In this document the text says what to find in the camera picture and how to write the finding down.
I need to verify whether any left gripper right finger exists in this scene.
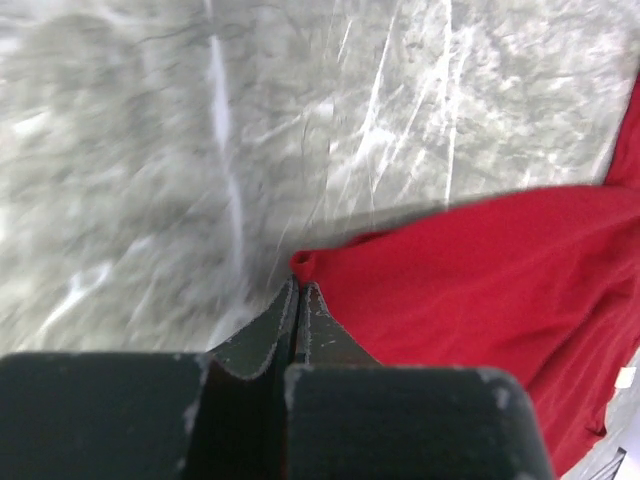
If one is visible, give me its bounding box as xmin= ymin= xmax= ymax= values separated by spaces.
xmin=284 ymin=284 xmax=553 ymax=479

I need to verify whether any red t shirt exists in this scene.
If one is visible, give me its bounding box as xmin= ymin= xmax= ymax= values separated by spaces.
xmin=290 ymin=95 xmax=639 ymax=475

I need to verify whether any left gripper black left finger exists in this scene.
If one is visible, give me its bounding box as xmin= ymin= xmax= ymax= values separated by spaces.
xmin=1 ymin=279 xmax=299 ymax=479

